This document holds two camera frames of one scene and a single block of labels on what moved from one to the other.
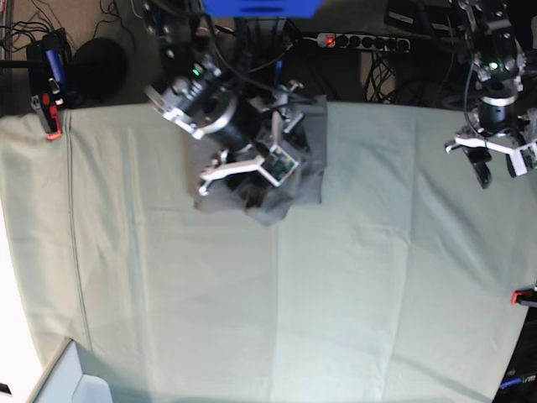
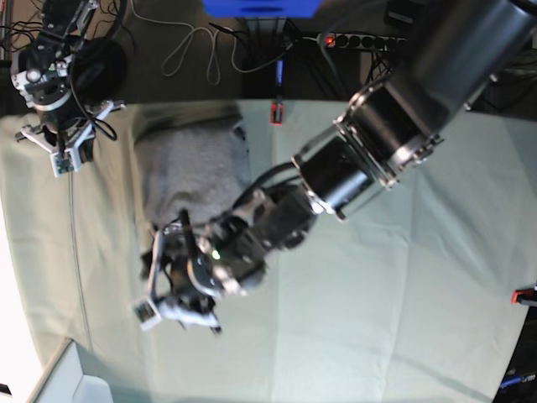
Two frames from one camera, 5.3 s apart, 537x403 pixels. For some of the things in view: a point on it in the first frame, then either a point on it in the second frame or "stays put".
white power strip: x=378 y=43 stays put
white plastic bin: x=64 y=381 stays put
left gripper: x=244 y=162 to x=69 y=148
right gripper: x=473 y=142 to x=167 y=268
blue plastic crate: x=262 y=8 stays put
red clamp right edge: x=518 y=296 stays put
